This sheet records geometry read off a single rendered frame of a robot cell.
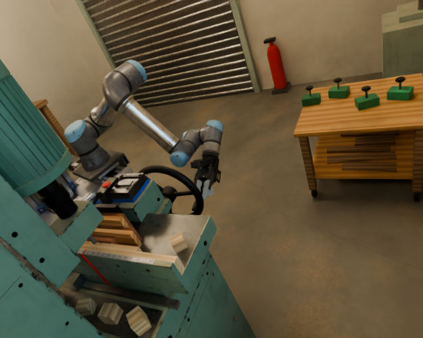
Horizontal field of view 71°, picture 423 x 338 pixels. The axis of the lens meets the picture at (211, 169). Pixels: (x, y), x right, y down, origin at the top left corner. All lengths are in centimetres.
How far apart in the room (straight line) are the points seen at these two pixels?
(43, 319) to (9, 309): 8
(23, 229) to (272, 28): 322
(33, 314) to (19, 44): 427
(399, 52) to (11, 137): 232
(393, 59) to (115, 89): 191
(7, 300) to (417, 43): 246
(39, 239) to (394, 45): 232
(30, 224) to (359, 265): 150
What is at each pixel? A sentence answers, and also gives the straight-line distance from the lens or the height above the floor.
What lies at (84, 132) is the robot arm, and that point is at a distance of 161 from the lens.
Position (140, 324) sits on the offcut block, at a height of 83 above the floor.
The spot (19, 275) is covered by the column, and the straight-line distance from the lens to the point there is 69.
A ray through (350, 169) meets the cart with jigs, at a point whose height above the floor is 19.
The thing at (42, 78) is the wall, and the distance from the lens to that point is 480.
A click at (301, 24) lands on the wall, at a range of 351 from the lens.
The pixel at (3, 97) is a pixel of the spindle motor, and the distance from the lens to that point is 71.
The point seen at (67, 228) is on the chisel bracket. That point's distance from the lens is 82.
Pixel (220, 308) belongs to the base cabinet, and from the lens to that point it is 112.
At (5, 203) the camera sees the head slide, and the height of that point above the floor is 123.
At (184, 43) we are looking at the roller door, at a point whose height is 76.
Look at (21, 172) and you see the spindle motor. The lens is 72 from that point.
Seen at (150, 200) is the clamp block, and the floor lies 92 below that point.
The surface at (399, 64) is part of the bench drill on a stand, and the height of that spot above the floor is 46.
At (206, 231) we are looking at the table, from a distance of 84.
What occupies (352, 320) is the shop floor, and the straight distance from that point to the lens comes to 163.
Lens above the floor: 146
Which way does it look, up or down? 33 degrees down
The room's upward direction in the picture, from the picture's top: 23 degrees counter-clockwise
